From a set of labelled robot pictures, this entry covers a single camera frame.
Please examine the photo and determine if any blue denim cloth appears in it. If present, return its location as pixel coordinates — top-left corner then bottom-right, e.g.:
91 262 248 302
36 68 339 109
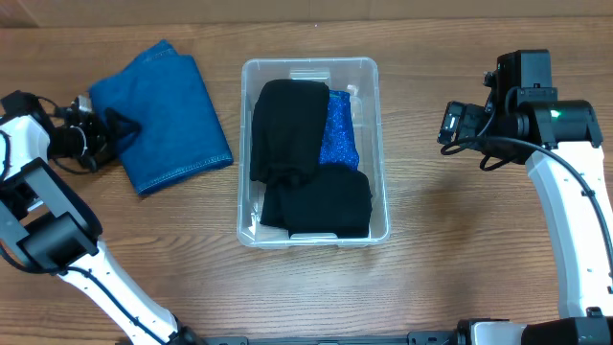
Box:
89 40 234 196

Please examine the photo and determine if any blue green sequin garment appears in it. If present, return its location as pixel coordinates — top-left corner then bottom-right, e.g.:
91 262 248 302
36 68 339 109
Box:
319 90 359 170

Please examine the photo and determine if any black cloth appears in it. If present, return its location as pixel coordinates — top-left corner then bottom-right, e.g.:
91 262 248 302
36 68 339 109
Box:
277 165 373 239
250 80 329 186
261 184 285 228

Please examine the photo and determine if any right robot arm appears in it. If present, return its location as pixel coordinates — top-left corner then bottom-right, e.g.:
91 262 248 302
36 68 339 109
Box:
438 50 612 344

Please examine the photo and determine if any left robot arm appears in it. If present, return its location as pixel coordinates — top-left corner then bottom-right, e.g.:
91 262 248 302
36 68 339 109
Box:
1 91 202 344

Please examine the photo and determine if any clear plastic storage bin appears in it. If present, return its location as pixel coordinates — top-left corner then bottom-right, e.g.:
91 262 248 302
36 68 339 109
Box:
237 57 391 249

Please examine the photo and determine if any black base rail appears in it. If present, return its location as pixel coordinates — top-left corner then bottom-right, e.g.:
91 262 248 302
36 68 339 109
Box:
200 318 528 345

